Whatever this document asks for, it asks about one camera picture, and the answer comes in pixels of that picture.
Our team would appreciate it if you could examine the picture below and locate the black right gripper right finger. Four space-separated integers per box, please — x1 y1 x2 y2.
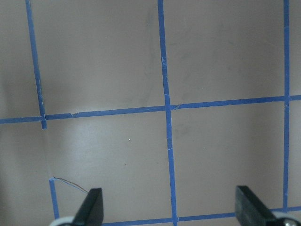
235 186 277 226

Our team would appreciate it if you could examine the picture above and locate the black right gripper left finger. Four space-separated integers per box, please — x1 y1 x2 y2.
71 188 104 226

